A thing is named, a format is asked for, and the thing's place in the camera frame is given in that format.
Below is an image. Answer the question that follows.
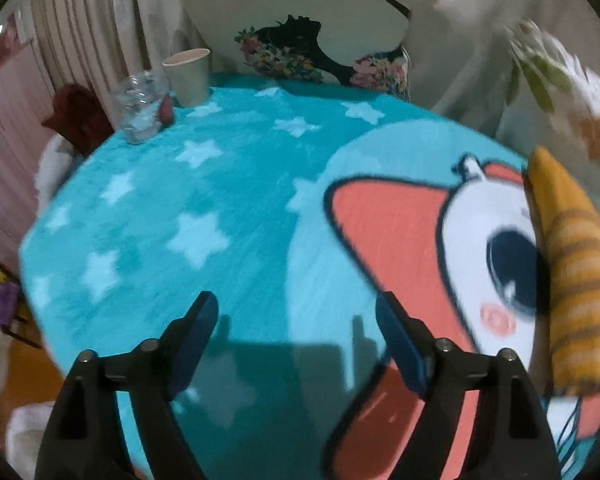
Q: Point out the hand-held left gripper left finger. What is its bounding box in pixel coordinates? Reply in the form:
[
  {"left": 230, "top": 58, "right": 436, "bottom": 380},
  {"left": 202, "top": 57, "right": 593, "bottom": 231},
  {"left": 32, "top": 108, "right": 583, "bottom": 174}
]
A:
[{"left": 34, "top": 290, "right": 221, "bottom": 480}]

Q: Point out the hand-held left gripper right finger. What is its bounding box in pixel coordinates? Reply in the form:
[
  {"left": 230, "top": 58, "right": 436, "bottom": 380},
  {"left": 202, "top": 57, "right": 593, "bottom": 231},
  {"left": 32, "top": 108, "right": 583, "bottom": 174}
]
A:
[{"left": 375, "top": 291, "right": 562, "bottom": 480}]

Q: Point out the orange striped sweater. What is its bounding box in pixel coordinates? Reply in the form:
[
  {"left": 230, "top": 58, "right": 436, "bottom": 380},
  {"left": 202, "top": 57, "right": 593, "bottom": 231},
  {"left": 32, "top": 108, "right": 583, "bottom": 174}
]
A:
[{"left": 525, "top": 146, "right": 600, "bottom": 393}]

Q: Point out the teal star printed blanket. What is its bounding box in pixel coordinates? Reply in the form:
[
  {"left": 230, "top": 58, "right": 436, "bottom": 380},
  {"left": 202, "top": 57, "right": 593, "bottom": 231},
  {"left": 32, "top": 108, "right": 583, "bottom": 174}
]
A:
[{"left": 19, "top": 85, "right": 600, "bottom": 480}]

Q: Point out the white cloth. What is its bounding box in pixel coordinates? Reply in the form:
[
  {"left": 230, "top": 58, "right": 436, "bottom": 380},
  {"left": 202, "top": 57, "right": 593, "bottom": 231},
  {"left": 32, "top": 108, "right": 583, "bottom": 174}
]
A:
[
  {"left": 5, "top": 404, "right": 56, "bottom": 478},
  {"left": 34, "top": 135, "right": 83, "bottom": 206}
]

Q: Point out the purple object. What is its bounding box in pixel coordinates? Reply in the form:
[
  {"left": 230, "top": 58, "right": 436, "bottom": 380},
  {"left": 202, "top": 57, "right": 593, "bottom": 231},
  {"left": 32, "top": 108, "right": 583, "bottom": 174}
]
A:
[{"left": 0, "top": 282, "right": 21, "bottom": 326}]

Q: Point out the clear glass jar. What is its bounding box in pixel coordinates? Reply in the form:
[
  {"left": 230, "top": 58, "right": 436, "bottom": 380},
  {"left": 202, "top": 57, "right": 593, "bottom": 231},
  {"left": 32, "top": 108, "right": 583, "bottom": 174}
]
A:
[{"left": 111, "top": 71, "right": 173, "bottom": 146}]

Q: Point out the dark red cloth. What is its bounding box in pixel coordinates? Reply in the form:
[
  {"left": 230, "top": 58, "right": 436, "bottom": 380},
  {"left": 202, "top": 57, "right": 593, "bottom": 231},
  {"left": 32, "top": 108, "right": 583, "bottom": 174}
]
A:
[{"left": 41, "top": 84, "right": 113, "bottom": 158}]

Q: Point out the beige paper cup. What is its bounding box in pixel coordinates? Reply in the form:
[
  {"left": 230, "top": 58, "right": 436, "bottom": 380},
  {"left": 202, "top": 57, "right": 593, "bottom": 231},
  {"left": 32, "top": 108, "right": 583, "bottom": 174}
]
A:
[{"left": 161, "top": 48, "right": 212, "bottom": 108}]

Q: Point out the pink cabinet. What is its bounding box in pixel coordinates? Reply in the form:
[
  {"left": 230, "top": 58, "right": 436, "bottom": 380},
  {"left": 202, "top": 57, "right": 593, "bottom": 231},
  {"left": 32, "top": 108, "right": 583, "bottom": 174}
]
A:
[{"left": 0, "top": 42, "right": 56, "bottom": 261}]

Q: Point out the floral ruffled pillow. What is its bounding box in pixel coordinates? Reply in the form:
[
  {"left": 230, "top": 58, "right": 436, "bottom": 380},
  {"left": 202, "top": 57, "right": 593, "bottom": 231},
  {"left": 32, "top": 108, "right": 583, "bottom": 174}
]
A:
[{"left": 495, "top": 19, "right": 600, "bottom": 221}]

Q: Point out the striped curtain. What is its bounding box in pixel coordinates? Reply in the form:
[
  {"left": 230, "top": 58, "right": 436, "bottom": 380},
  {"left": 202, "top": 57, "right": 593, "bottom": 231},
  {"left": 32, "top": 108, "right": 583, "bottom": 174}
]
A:
[{"left": 27, "top": 0, "right": 191, "bottom": 111}]

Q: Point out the beige curtain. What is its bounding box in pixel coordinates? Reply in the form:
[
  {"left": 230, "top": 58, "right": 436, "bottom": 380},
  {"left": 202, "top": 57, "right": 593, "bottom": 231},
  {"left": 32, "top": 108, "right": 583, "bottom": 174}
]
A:
[{"left": 405, "top": 0, "right": 600, "bottom": 136}]

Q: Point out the silhouette print pillow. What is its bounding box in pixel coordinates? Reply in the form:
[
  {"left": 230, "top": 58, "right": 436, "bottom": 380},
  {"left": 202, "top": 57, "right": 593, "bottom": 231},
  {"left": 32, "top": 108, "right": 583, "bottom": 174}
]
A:
[{"left": 164, "top": 0, "right": 416, "bottom": 98}]

